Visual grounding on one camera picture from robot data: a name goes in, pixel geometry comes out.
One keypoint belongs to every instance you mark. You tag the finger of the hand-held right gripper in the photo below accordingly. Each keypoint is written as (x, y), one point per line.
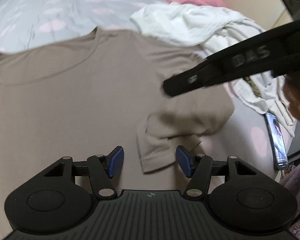
(182, 82)

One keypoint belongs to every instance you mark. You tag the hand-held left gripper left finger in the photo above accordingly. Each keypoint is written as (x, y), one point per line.
(116, 160)

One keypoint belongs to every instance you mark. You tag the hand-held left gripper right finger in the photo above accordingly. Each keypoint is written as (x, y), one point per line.
(183, 161)

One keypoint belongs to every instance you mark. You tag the taupe shirt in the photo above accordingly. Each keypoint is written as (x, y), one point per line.
(90, 92)

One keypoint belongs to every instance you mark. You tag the brown patterned cloth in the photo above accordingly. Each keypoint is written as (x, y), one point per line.
(253, 87)

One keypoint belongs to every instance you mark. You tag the off-white garment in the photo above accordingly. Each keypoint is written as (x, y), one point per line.
(272, 97)

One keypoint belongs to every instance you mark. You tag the cream padded headboard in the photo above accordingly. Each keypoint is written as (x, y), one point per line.
(252, 0)

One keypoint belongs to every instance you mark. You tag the white crinkled garment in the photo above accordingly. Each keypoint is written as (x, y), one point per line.
(190, 22)

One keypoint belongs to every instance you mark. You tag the smartphone with lit screen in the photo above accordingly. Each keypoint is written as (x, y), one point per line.
(277, 142)

